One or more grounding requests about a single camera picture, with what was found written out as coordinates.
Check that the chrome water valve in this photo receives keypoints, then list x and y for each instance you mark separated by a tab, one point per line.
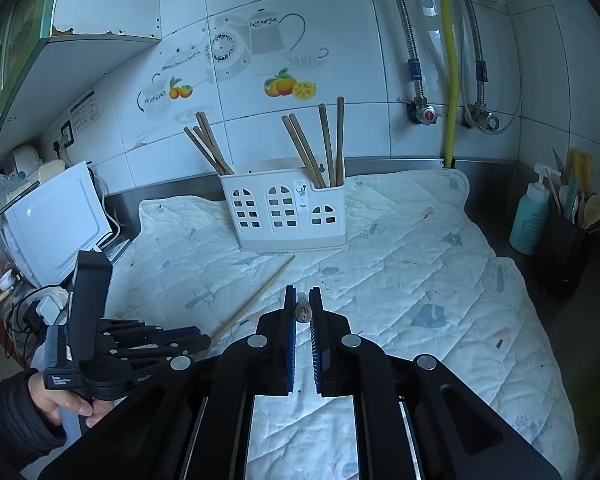
477	116

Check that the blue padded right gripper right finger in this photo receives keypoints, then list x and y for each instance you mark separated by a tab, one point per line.
333	363

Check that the green wall cabinet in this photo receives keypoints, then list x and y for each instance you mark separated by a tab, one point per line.
51	51

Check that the white microwave oven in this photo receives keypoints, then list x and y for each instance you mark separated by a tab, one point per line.
47	218

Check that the black sleeved left forearm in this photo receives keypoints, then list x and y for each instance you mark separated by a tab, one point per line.
25	433

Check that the person's left hand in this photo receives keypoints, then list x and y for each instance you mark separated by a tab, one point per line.
50	402

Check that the wooden spoon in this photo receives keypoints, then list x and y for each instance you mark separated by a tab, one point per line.
591	211

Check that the teal spray bottle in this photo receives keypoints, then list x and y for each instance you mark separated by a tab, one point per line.
533	209

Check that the red handled water valve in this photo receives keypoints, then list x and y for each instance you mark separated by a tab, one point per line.
420	112

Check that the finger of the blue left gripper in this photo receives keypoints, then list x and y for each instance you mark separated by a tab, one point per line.
131	336

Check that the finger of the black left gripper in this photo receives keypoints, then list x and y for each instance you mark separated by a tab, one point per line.
157	350

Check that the white quilted mat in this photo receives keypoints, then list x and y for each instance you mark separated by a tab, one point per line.
415	276

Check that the black utensil pot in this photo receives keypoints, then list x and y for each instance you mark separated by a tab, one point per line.
561	258

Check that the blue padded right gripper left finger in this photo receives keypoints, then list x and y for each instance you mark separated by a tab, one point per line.
275	369

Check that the white plastic utensil holder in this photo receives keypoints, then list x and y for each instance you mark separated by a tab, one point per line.
280	210

